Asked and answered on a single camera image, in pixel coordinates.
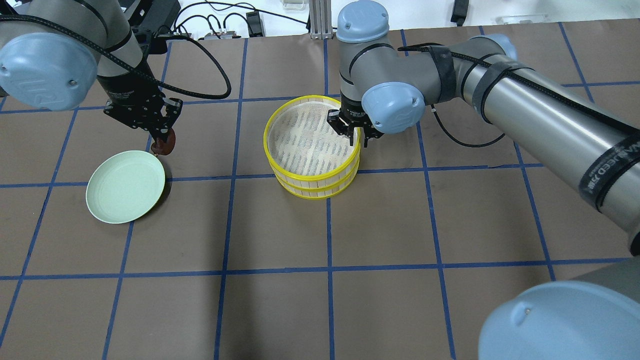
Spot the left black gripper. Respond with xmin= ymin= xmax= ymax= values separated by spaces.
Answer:
xmin=103 ymin=89 xmax=184 ymax=139

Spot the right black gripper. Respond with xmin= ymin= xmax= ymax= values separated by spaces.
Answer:
xmin=327 ymin=104 xmax=384 ymax=148

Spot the brown bun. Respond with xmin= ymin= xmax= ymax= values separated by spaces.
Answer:
xmin=150 ymin=129 xmax=176 ymax=156

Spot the yellow steamer layer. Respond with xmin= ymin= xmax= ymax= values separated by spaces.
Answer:
xmin=269 ymin=159 xmax=361 ymax=200
xmin=262 ymin=95 xmax=361 ymax=182

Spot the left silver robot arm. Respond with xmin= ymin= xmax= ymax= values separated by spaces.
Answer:
xmin=0 ymin=0 xmax=183 ymax=155

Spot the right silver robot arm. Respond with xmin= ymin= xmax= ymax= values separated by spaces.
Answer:
xmin=327 ymin=0 xmax=640 ymax=360

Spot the light green plate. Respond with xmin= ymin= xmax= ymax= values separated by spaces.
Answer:
xmin=85 ymin=150 xmax=166 ymax=224

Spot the black power adapter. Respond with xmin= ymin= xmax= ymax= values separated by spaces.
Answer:
xmin=246 ymin=10 xmax=265 ymax=38

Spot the black braided left cable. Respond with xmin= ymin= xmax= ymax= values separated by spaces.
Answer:
xmin=0 ymin=14 xmax=232 ymax=100

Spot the aluminium frame post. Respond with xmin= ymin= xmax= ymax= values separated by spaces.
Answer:
xmin=308 ymin=0 xmax=334 ymax=40

